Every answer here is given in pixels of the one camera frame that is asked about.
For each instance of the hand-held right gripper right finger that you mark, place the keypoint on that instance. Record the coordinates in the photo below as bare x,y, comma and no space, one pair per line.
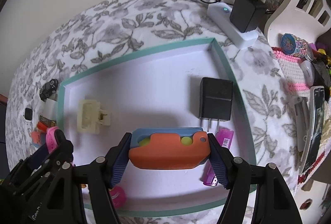
218,167

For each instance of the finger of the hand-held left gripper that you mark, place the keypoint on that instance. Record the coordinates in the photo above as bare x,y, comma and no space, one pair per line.
38,155
64,146

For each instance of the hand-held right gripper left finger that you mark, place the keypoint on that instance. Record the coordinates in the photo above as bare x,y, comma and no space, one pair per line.
119,162

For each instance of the purple lighter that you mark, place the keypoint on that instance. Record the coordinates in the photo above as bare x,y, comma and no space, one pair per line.
225,137

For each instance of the cream hair claw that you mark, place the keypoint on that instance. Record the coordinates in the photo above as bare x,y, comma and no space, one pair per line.
88,116

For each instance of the orange and blue toy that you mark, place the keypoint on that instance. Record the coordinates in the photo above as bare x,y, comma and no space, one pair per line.
168,154

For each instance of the black toy car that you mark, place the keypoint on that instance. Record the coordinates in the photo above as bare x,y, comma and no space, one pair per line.
49,89

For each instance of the black charger plug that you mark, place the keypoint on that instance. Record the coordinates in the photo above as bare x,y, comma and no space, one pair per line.
216,100

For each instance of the teal-edged white tray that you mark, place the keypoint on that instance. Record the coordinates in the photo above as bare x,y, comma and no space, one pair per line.
155,89

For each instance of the pink and blue toy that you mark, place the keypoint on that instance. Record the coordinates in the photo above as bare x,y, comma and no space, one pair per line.
37,137

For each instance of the red and white capsule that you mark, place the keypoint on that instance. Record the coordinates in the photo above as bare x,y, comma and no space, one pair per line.
42,126

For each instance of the gold lighter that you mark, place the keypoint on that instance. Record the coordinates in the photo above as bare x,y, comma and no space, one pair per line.
46,120

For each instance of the white charger cube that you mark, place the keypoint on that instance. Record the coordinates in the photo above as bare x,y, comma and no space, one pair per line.
50,109

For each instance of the small white black-faced device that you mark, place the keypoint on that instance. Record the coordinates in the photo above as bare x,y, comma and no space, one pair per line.
28,113

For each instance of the grey folding tool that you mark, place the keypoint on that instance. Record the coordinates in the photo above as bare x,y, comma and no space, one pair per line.
301,123

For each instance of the red round object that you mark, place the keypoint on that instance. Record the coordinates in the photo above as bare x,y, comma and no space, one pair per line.
306,204

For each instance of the red beaded strip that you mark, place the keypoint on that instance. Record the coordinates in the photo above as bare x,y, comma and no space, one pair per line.
314,164

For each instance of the smartphone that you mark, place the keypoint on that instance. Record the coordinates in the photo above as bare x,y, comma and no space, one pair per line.
314,125

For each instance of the pink and white crochet mat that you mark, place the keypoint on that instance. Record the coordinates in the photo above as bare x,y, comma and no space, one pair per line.
292,68

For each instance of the white mouse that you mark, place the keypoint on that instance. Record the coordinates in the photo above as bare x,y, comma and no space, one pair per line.
307,72

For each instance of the white power strip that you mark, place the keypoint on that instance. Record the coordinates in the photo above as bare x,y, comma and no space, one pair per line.
243,37

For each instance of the colourful wristwatch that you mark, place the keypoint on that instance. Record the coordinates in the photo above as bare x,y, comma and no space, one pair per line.
291,44

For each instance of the black power adapter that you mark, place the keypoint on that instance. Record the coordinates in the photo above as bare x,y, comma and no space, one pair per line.
245,13

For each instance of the dark cabinet with brown frame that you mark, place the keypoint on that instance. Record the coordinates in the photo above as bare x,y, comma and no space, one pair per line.
2,120

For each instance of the white furniture frame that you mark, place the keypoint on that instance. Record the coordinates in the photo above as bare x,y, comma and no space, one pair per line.
287,6

